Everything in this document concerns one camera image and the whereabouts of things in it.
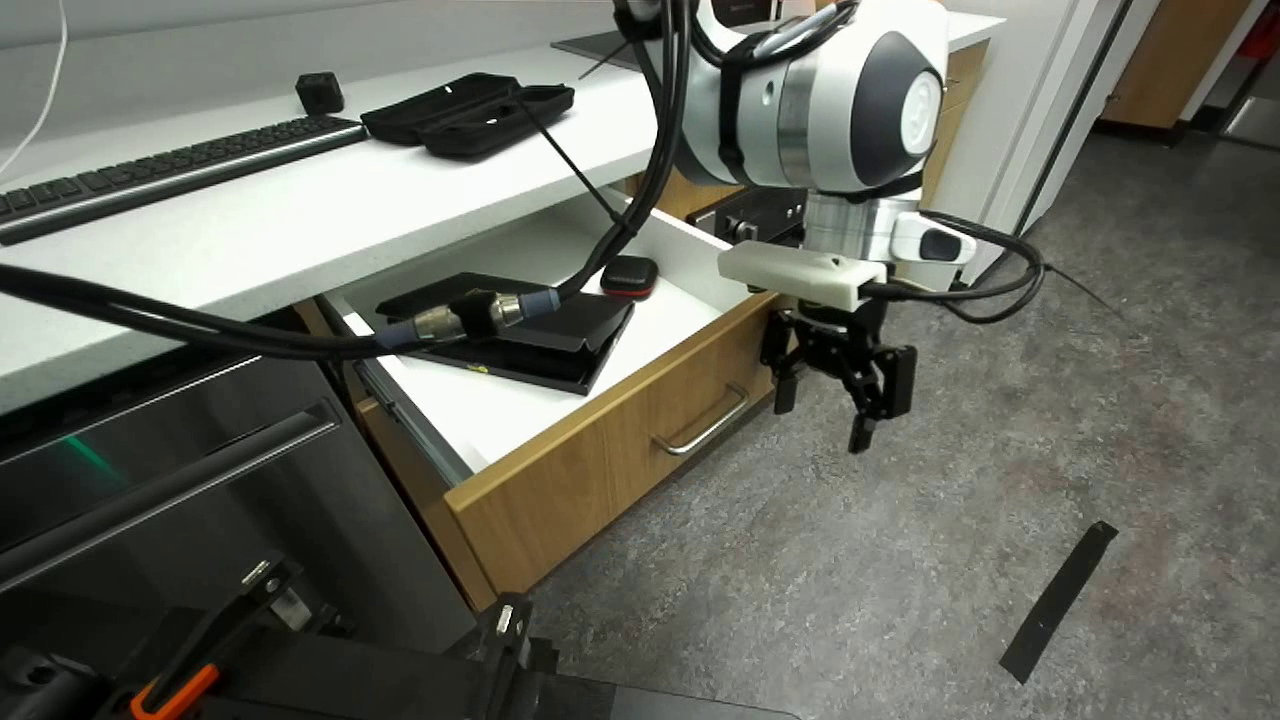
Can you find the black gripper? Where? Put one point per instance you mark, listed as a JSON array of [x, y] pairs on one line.
[[838, 337]]

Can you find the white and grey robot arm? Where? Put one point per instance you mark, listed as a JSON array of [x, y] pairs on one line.
[[825, 95]]

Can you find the white drawer with wooden front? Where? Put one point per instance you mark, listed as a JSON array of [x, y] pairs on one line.
[[562, 454]]

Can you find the open black foam case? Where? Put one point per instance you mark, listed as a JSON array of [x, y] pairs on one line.
[[465, 114]]

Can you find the small black and red device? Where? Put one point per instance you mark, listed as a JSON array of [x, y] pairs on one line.
[[628, 277]]

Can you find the black box with yellow logo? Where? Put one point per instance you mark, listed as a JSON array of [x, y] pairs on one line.
[[534, 348]]

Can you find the long black tape strip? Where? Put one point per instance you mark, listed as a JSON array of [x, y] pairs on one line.
[[1063, 601]]

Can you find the white door panel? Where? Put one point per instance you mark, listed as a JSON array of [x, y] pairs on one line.
[[1042, 107]]

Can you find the wooden base cabinet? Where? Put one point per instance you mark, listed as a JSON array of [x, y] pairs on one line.
[[400, 460]]

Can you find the wooden background cabinet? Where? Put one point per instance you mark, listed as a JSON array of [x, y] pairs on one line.
[[1164, 62]]

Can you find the black stand with orange clamp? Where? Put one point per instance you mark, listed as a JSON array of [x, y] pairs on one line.
[[335, 672]]

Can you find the small black cube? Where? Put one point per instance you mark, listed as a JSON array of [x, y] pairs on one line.
[[321, 95]]

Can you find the grey wrist camera bar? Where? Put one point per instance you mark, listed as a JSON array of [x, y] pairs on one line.
[[803, 275]]

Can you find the black perforated rail strip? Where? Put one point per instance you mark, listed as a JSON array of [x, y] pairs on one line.
[[172, 167]]

